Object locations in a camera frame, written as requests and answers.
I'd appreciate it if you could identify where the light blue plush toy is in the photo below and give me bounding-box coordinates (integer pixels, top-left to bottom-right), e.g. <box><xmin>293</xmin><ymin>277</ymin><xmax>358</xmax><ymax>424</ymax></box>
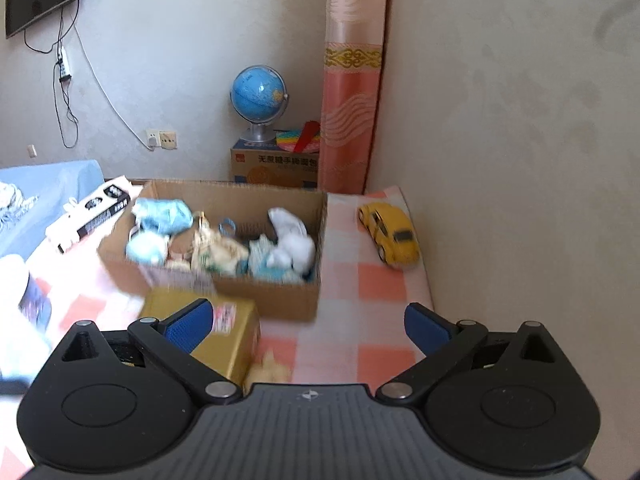
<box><xmin>125</xmin><ymin>231</ymin><xmax>169</xmax><ymax>266</ymax></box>

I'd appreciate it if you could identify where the cream drawstring pouch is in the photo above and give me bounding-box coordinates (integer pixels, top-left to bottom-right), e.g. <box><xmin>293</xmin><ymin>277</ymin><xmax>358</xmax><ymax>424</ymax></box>
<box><xmin>191</xmin><ymin>211</ymin><xmax>250</xmax><ymax>275</ymax></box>

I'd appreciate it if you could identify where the gold tissue pack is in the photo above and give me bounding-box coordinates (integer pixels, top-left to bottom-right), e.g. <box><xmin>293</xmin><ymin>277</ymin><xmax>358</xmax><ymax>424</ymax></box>
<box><xmin>140</xmin><ymin>288</ymin><xmax>260</xmax><ymax>386</ymax></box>

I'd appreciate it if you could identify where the yellow toy car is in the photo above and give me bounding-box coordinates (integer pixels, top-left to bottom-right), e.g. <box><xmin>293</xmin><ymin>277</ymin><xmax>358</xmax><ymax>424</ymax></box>
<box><xmin>357</xmin><ymin>202</ymin><xmax>420</xmax><ymax>269</ymax></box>

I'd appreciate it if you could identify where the brown cardboard box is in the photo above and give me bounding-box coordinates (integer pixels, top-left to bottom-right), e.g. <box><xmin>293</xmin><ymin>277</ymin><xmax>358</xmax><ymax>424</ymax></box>
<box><xmin>98</xmin><ymin>180</ymin><xmax>328</xmax><ymax>323</ymax></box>

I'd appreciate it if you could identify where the clear jar white lid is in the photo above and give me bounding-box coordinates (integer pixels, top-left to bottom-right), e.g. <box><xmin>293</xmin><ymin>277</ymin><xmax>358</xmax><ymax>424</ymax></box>
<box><xmin>0</xmin><ymin>254</ymin><xmax>52</xmax><ymax>396</ymax></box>

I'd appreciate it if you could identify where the black white carton box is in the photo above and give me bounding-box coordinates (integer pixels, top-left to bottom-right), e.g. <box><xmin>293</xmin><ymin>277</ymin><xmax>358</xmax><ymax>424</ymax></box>
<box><xmin>46</xmin><ymin>176</ymin><xmax>131</xmax><ymax>254</ymax></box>

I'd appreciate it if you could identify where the blue patterned sofa cover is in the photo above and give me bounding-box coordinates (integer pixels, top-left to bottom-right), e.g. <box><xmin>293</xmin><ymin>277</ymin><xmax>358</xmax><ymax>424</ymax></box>
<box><xmin>1</xmin><ymin>159</ymin><xmax>104</xmax><ymax>260</ymax></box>

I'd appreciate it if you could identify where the cardboard carton under globe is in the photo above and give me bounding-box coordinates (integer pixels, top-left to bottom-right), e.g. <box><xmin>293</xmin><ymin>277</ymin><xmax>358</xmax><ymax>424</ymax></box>
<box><xmin>230</xmin><ymin>140</ymin><xmax>319</xmax><ymax>188</ymax></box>

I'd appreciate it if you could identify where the white cloth on sofa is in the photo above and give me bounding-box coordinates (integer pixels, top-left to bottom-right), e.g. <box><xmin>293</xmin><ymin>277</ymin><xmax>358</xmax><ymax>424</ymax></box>
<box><xmin>0</xmin><ymin>182</ymin><xmax>38</xmax><ymax>233</ymax></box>

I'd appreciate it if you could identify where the colourful toy on carton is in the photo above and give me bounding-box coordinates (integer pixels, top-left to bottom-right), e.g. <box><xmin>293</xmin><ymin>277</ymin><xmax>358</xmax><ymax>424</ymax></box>
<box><xmin>276</xmin><ymin>120</ymin><xmax>321</xmax><ymax>154</ymax></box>

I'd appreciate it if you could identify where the blue desk globe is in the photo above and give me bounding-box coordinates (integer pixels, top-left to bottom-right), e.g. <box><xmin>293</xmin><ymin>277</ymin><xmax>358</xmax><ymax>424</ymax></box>
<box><xmin>230</xmin><ymin>65</ymin><xmax>288</xmax><ymax>143</ymax></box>

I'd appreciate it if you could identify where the hanging power strip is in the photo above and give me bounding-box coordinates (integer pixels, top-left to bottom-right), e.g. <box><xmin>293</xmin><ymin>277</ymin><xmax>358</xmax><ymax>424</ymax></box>
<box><xmin>56</xmin><ymin>44</ymin><xmax>72</xmax><ymax>84</ymax></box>

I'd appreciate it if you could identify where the orange patterned curtain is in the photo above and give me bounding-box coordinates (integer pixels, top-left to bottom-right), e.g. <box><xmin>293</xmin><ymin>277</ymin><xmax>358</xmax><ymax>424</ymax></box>
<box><xmin>318</xmin><ymin>0</ymin><xmax>387</xmax><ymax>194</ymax></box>

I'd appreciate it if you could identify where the white wall socket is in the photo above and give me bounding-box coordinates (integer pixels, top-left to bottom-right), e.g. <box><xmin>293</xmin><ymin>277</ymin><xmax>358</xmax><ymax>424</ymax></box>
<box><xmin>145</xmin><ymin>129</ymin><xmax>177</xmax><ymax>151</ymax></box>

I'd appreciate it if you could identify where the white power cable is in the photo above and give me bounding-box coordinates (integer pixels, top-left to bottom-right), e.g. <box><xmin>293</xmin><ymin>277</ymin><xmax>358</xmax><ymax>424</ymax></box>
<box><xmin>72</xmin><ymin>24</ymin><xmax>156</xmax><ymax>152</ymax></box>

